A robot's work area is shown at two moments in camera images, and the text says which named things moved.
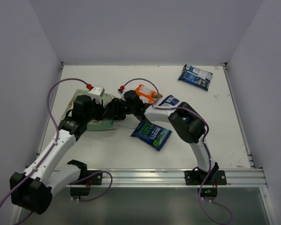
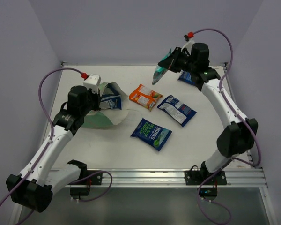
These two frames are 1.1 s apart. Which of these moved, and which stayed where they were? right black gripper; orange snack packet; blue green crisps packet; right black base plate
Moved: right black gripper
Stayed: right black base plate; orange snack packet; blue green crisps packet
